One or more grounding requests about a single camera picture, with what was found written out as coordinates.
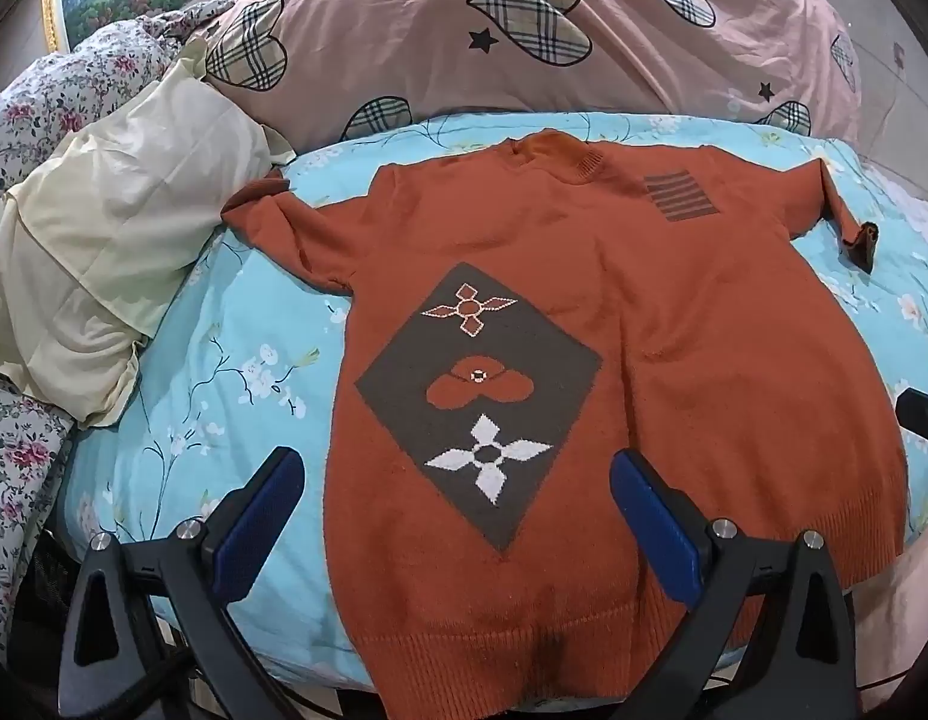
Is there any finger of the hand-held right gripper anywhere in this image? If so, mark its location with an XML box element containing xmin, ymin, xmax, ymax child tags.
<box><xmin>895</xmin><ymin>386</ymin><xmax>928</xmax><ymax>451</ymax></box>

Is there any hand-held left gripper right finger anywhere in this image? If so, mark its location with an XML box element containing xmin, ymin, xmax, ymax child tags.
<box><xmin>611</xmin><ymin>448</ymin><xmax>861</xmax><ymax>720</ymax></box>

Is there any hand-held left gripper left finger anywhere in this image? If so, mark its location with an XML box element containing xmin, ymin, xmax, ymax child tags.
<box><xmin>56</xmin><ymin>446</ymin><xmax>307</xmax><ymax>720</ymax></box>

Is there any orange knit sweater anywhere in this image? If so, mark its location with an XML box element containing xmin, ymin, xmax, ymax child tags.
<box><xmin>222</xmin><ymin>130</ymin><xmax>909</xmax><ymax>717</ymax></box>

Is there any light blue floral bed sheet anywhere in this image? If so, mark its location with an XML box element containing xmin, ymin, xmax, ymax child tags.
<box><xmin>62</xmin><ymin>111</ymin><xmax>928</xmax><ymax>691</ymax></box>

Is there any cream pillow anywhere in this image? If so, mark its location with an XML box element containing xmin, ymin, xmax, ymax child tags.
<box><xmin>0</xmin><ymin>56</ymin><xmax>296</xmax><ymax>428</ymax></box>

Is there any white floral print bedding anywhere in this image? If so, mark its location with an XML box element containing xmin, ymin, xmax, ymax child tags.
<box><xmin>0</xmin><ymin>0</ymin><xmax>236</xmax><ymax>661</ymax></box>

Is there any pink quilt with plaid hearts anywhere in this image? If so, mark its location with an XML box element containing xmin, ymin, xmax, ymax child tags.
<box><xmin>182</xmin><ymin>0</ymin><xmax>863</xmax><ymax>158</ymax></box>

